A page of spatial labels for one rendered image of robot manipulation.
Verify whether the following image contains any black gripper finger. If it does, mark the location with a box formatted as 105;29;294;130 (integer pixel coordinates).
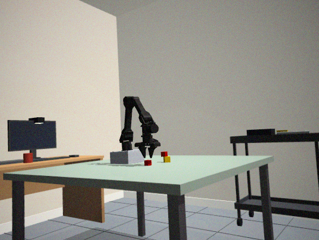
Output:
139;147;147;158
148;147;157;158

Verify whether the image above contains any red cube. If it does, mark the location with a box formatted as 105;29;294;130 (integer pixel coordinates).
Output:
144;160;152;166
161;151;168;157

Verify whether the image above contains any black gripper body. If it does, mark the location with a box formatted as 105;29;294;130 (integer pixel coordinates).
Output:
135;134;161;148

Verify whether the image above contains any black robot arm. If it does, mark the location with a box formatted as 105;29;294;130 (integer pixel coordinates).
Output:
119;96;159;151

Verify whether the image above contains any yellow cube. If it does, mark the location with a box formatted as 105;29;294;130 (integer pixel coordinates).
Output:
163;156;170;162

